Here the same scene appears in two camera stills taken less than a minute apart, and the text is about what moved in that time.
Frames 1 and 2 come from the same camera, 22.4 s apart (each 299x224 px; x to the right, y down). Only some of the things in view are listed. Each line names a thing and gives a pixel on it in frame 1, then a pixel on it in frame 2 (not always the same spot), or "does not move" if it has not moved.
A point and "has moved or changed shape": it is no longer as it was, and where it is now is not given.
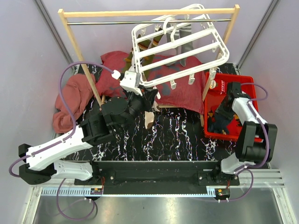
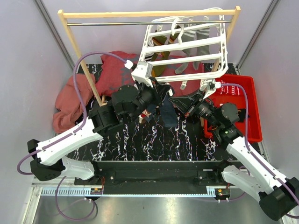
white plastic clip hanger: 177,45 has moved or changed shape
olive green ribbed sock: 157,34 -> 158,40
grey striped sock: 174,33 -> 196,50
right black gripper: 227,115 -> 187,104
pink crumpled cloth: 77,91 does not move
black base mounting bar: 157,177 does not move
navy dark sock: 217,123 has moved or changed shape
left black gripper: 148,96 -> 159,91
